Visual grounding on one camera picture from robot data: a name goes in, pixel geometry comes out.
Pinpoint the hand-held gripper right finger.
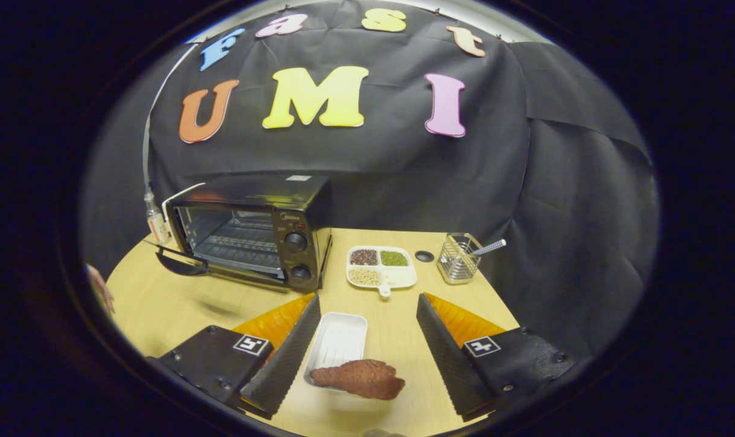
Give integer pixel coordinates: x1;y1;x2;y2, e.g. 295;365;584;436
416;293;577;422

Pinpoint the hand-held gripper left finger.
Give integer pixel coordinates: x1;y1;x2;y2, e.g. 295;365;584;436
146;293;322;419

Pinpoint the brown meat piece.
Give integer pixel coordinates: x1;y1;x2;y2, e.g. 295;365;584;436
310;359;406;401

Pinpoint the black toaster oven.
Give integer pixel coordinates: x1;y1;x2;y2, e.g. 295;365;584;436
155;173;334;293

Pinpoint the white rectangular tray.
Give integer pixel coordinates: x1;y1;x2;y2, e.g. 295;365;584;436
303;312;368;389

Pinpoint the white divided plate with beans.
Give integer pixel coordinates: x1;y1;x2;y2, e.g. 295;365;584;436
346;245;418;299

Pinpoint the clear plastic bottle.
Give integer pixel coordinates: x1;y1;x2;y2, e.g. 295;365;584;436
144;193;172;245

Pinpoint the wire mesh basket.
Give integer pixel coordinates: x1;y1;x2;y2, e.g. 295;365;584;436
436;232;483;286

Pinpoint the grey utensil handle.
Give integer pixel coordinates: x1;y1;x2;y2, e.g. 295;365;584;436
470;239;507;257

